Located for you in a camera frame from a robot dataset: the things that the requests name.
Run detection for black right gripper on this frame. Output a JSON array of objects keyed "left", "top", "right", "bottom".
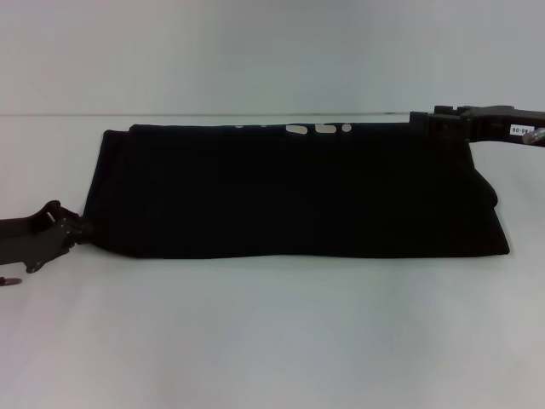
[{"left": 409, "top": 104, "right": 545, "bottom": 145}]

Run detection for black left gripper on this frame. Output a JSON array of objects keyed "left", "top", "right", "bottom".
[{"left": 0, "top": 199, "right": 93, "bottom": 274}]

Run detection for black t-shirt with FREE print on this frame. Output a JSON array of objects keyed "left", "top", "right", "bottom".
[{"left": 82, "top": 123, "right": 512, "bottom": 262}]

